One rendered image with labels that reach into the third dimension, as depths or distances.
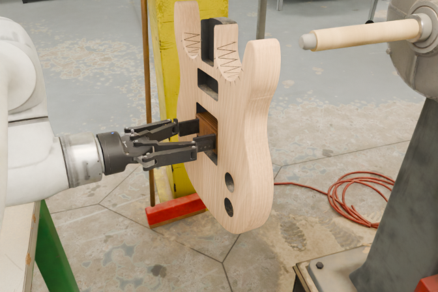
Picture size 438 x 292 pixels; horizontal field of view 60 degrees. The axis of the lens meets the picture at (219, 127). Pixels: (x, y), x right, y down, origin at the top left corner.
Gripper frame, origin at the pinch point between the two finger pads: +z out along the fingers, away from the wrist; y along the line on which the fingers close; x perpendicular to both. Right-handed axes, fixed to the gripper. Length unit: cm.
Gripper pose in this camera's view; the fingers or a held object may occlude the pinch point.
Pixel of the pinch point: (204, 133)
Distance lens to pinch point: 74.8
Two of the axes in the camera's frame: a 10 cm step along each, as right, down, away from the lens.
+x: 0.1, -9.0, -4.3
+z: 8.9, -1.8, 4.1
